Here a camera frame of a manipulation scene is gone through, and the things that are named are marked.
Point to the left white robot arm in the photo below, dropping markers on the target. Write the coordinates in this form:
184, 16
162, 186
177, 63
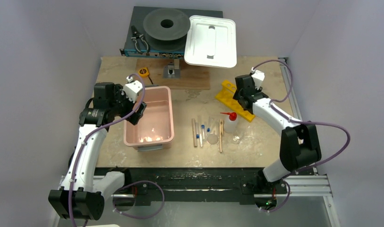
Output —
78, 196

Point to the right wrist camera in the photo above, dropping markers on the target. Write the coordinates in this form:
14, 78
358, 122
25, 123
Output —
258, 77

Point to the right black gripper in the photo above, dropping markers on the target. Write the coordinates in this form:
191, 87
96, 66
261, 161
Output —
244, 102

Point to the clear petri dish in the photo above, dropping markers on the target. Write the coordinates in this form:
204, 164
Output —
236, 139

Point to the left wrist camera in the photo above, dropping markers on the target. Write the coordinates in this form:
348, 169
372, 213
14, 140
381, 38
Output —
132, 90

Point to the red capped wash bottle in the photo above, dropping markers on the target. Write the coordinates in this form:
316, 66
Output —
230, 122

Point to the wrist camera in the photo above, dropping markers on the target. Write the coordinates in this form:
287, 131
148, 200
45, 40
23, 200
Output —
258, 77
132, 90

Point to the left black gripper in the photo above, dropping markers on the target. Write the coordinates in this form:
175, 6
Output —
119, 94

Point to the dark network switch box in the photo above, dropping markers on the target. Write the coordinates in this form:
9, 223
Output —
137, 18

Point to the black handled pliers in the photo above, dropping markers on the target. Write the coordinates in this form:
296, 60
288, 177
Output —
137, 36

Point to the grey filament spool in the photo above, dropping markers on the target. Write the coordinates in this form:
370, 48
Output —
166, 29

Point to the yellow tape measure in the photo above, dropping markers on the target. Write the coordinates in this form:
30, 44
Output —
144, 73

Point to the pink plastic bin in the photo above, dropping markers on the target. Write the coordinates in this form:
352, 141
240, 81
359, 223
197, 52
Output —
156, 126

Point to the yellow test tube rack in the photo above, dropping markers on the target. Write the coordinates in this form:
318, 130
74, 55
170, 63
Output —
225, 96

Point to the white plastic bin lid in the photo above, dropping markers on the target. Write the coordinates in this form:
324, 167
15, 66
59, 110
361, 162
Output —
211, 42

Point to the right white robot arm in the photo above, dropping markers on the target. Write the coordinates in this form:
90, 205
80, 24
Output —
299, 146

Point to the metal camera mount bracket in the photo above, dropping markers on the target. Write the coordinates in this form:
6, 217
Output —
172, 70

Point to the thick wooden dowel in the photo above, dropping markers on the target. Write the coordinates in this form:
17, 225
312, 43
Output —
193, 122

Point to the blue capped test tube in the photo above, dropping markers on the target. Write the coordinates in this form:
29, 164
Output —
197, 131

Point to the thin wooden stick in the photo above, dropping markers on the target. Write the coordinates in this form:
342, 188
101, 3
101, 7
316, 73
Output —
220, 135

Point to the grey bin latch handle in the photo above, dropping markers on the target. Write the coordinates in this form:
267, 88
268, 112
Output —
150, 148

